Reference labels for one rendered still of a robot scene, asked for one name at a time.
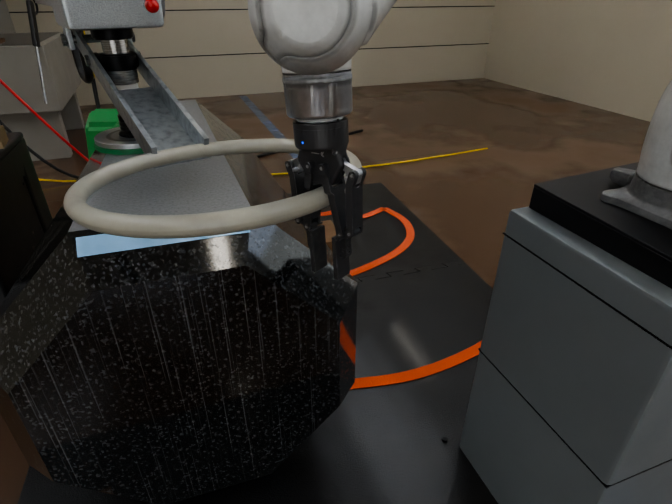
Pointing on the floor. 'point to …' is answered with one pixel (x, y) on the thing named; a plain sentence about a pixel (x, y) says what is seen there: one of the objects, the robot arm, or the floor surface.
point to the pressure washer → (98, 121)
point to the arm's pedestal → (571, 375)
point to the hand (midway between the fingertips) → (329, 253)
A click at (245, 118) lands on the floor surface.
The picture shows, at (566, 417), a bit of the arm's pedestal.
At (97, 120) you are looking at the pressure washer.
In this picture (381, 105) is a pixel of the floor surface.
